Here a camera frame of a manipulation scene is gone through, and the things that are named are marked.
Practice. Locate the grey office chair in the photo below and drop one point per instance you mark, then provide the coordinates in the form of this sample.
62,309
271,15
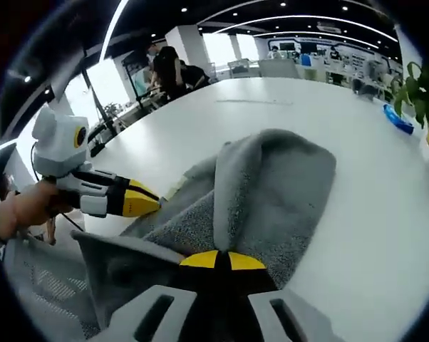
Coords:
278,68

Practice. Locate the blue flat packet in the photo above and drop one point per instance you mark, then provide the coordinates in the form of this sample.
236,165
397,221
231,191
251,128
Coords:
398,120

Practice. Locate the black stand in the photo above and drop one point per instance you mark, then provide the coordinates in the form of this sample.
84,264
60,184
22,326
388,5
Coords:
102,114

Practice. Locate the grey towel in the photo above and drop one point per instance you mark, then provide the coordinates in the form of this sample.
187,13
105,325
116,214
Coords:
271,199

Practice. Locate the dark small device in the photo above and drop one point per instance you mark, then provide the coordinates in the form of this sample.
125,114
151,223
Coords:
364,89

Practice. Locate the green potted plant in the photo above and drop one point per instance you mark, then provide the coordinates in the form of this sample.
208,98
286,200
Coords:
423,96

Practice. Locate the person's left hand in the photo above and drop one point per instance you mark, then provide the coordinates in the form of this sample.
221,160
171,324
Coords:
32,210

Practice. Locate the grey mesh chair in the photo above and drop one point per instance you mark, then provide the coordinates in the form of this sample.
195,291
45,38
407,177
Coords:
47,281

